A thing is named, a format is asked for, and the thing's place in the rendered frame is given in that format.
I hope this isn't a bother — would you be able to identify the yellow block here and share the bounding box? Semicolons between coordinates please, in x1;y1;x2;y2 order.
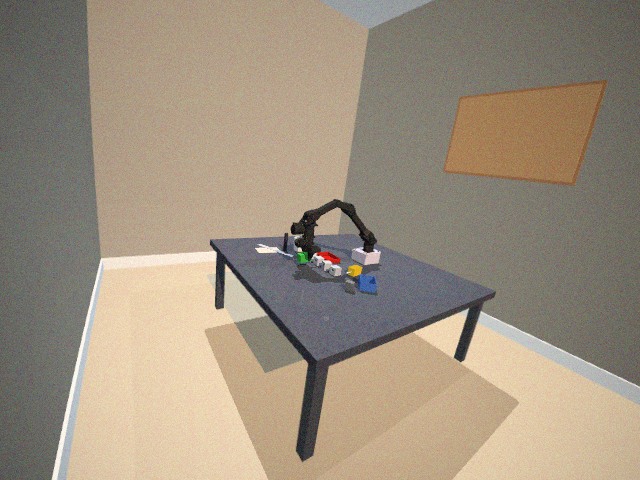
346;265;362;277

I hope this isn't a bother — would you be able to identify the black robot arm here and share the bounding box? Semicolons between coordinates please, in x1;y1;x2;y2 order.
291;199;377;253

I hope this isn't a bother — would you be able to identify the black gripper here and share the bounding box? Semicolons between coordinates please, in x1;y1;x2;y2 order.
300;234;321;261

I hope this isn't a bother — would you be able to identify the blue tray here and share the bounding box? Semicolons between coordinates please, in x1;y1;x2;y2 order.
358;274;377;293

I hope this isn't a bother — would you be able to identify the red tray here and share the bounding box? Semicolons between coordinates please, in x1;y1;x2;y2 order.
317;252;340;263

